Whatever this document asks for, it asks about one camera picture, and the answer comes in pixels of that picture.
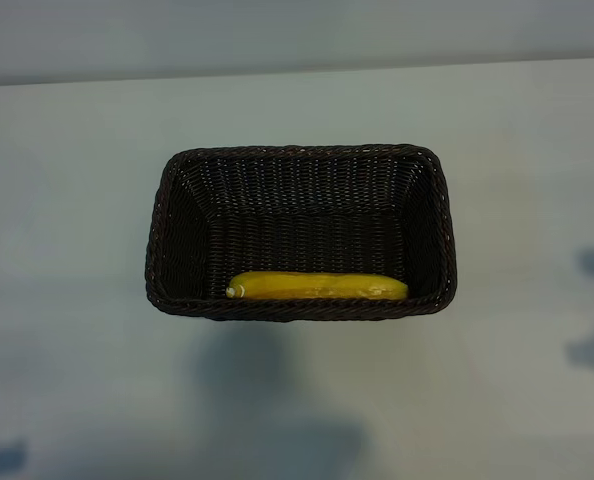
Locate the dark brown wicker basket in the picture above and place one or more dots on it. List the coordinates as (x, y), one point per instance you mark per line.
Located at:
(302, 220)

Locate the yellow banana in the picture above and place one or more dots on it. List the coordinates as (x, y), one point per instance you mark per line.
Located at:
(317, 286)

